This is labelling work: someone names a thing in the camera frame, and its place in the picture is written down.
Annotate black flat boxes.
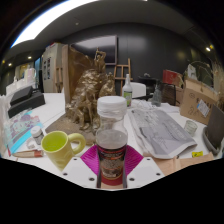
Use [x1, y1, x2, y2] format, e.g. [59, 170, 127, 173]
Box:
[7, 85, 46, 119]

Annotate wooden easel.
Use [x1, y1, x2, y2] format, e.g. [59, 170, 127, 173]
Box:
[113, 58, 134, 96]
[54, 66, 64, 93]

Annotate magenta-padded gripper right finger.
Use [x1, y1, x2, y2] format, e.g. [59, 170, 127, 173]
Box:
[123, 144, 165, 190]

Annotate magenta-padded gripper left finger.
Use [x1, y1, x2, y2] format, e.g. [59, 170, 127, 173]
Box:
[62, 144, 103, 190]

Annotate white tape roll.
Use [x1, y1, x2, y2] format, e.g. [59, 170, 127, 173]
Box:
[25, 138, 39, 150]

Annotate white plastic chair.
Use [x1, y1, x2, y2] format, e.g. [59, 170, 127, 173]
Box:
[129, 81, 148, 99]

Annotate small white-lidded jar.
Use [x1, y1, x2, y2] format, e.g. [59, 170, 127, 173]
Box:
[30, 125, 45, 146]

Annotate small white cup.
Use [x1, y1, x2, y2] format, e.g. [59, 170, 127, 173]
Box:
[184, 119, 199, 138]

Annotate white spray bottle green label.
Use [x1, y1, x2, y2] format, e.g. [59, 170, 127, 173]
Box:
[121, 73, 134, 108]

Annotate wooden-handled flat brush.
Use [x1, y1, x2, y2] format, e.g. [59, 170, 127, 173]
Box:
[11, 149, 45, 159]

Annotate grey printed newspaper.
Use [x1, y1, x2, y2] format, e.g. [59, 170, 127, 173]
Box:
[128, 105, 198, 160]

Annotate grey pot saucer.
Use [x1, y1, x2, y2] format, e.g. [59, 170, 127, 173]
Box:
[202, 128, 224, 157]

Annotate grey clear spray bottle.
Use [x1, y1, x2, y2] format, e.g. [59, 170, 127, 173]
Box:
[150, 81, 164, 108]

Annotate brown cardboard box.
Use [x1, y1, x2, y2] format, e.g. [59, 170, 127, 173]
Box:
[179, 78, 221, 117]

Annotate clear white-capped drink bottle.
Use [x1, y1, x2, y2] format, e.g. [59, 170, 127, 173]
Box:
[95, 95, 129, 187]

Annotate yellow label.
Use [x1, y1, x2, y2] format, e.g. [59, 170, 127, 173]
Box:
[191, 150, 204, 158]

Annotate colourful purple blue book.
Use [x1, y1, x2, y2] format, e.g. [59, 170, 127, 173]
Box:
[4, 109, 44, 155]

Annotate long ceiling light strip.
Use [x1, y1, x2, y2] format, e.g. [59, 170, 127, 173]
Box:
[10, 0, 99, 48]

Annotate red box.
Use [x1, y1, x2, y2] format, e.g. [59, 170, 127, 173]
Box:
[162, 69, 184, 87]

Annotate white plaster statue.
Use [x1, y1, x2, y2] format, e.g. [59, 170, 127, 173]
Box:
[186, 63, 198, 81]

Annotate yellow-green mug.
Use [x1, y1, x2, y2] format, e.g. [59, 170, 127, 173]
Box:
[40, 130, 87, 172]

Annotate black wall screen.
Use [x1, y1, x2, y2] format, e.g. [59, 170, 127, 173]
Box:
[69, 34, 119, 66]

